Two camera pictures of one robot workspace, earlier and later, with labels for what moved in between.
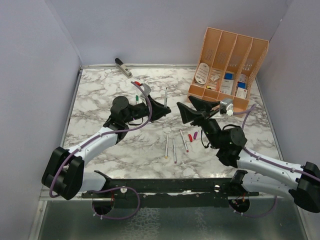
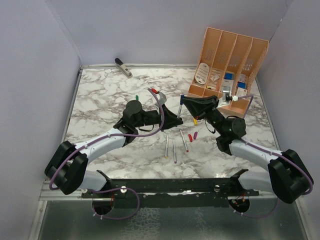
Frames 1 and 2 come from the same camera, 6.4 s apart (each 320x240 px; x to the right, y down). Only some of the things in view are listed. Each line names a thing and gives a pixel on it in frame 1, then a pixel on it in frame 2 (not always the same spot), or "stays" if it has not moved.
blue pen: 165,98 -> 182,101
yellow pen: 166,152 stays
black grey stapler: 121,67 stays
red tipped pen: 187,150 stays
